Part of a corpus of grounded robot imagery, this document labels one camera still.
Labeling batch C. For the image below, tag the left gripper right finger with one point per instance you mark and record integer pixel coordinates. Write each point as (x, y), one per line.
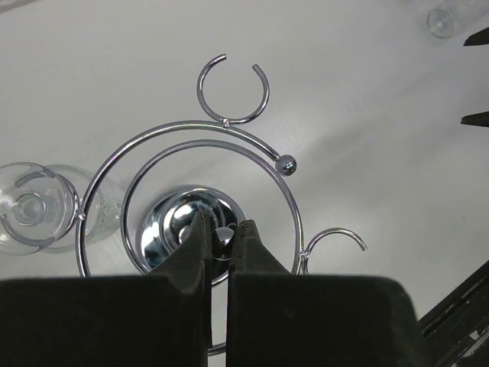
(276, 318)

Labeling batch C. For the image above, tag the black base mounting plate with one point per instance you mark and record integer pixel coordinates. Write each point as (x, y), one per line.
(455, 331)

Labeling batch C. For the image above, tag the upper left hanging glass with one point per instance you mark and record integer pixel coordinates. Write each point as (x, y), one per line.
(39, 207)

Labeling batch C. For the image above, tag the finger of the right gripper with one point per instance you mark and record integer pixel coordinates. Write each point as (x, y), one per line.
(479, 38)
(478, 120)

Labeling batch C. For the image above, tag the chrome wine glass rack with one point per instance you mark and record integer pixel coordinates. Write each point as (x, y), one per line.
(167, 221)

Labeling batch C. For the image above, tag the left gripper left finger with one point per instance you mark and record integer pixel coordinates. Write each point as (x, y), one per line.
(158, 319)

